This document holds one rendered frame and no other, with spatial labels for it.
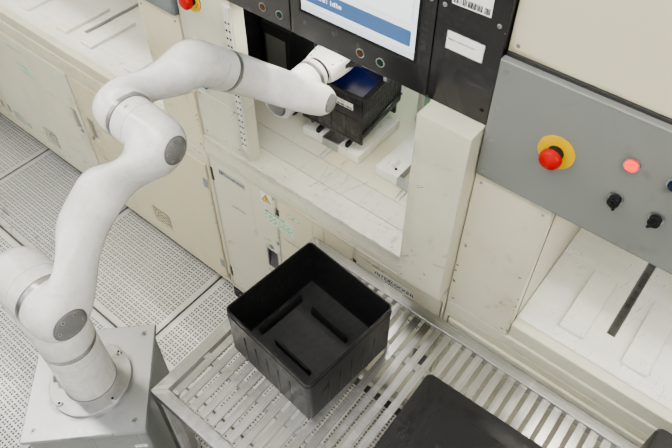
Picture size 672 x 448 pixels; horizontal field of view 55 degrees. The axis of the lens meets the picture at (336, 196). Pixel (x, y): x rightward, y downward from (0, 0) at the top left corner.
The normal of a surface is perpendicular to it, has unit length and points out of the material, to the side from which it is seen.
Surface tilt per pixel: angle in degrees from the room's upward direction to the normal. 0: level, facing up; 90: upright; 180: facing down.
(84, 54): 0
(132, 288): 0
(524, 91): 90
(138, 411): 0
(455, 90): 90
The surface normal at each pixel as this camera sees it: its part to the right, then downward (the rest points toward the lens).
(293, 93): 0.26, 0.27
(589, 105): -0.63, 0.58
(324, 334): 0.00, -0.67
